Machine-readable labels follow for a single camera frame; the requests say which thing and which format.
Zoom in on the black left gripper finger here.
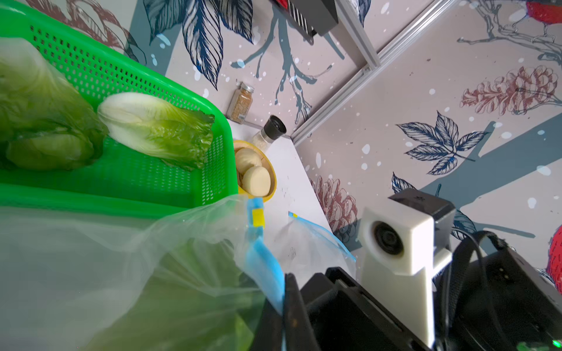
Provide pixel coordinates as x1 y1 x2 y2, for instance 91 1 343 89
282 273 321 350

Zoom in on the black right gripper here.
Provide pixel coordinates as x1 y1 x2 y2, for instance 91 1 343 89
261 266 436 351

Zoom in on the clear zipper bag blue seal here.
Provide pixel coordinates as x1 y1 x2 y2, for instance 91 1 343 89
1 196 285 350

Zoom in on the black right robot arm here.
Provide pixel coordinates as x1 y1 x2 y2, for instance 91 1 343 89
251 231 561 350

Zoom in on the small chinese cabbage left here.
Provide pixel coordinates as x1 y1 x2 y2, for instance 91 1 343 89
1 38 108 171

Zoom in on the white bun front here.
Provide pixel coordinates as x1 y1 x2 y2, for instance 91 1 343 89
242 166 272 197

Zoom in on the white bun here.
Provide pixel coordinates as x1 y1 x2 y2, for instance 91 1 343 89
236 148 262 175
242 166 272 197

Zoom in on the white bun back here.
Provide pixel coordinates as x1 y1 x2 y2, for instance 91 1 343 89
236 148 262 175

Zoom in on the black top pepper grinder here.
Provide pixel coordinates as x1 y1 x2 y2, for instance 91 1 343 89
250 115 287 153

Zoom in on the green plastic basket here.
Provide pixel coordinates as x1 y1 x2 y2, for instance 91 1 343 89
1 1 238 219

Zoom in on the glass spice shaker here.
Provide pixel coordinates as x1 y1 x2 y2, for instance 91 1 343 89
226 82 254 124

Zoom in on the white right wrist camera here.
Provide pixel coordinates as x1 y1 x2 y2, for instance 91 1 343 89
359 189 456 348

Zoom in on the black hanging wall basket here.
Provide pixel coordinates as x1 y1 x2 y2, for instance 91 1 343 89
272 0 339 42

